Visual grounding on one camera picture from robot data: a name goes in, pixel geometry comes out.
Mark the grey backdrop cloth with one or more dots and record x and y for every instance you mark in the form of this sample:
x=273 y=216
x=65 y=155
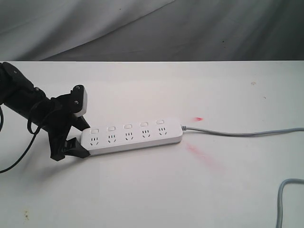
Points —
x=151 y=30

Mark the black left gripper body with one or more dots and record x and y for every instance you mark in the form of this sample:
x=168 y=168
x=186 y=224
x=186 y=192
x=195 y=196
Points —
x=58 y=125

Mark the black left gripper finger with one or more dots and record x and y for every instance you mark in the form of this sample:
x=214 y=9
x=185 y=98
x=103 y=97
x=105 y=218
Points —
x=74 y=148
x=81 y=123

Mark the white five-outlet power strip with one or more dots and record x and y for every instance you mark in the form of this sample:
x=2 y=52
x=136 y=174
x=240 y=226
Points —
x=119 y=137

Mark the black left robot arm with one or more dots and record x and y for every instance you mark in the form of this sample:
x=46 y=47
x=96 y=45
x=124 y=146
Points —
x=20 y=95

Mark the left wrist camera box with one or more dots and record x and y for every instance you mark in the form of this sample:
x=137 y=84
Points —
x=78 y=101

